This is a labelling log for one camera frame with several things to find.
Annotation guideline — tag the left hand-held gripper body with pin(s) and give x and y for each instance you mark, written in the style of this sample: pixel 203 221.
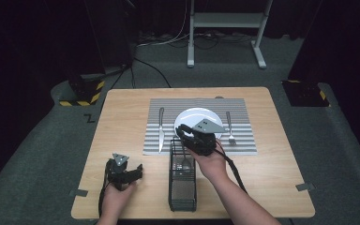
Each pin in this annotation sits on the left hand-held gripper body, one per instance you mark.
pixel 117 176

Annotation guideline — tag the person's left hand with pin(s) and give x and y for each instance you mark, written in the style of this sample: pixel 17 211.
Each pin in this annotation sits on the person's left hand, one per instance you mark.
pixel 115 200

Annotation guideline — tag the black base with hazard tape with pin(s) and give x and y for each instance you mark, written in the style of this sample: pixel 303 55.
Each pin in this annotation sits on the black base with hazard tape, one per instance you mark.
pixel 84 90
pixel 304 93

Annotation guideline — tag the black cabinet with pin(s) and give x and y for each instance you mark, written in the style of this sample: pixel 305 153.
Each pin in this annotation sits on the black cabinet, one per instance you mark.
pixel 112 34

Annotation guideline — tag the steel fork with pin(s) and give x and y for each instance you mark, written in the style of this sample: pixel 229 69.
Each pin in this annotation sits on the steel fork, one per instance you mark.
pixel 230 128

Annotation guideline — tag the steel table knife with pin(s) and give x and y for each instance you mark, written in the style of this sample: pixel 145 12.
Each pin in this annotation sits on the steel table knife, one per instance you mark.
pixel 161 131

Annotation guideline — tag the person's right hand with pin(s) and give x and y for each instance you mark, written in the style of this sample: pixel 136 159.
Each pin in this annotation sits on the person's right hand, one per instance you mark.
pixel 212 165

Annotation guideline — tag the white round plate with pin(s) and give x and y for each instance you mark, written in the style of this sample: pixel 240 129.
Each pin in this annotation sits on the white round plate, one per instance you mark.
pixel 193 115

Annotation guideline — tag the white metal stand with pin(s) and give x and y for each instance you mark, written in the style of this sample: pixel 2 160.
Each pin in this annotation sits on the white metal stand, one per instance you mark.
pixel 228 20

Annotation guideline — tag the steel spoon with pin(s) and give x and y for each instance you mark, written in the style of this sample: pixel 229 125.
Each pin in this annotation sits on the steel spoon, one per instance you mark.
pixel 186 165

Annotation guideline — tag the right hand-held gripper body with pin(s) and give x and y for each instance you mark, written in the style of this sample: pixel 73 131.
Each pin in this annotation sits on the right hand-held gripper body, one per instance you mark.
pixel 203 143

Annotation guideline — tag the grey striped placemat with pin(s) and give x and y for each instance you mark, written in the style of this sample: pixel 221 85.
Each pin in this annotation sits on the grey striped placemat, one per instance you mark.
pixel 247 146

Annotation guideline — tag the grey tape piece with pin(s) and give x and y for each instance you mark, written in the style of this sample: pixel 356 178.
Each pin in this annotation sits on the grey tape piece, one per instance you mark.
pixel 305 187
pixel 78 192

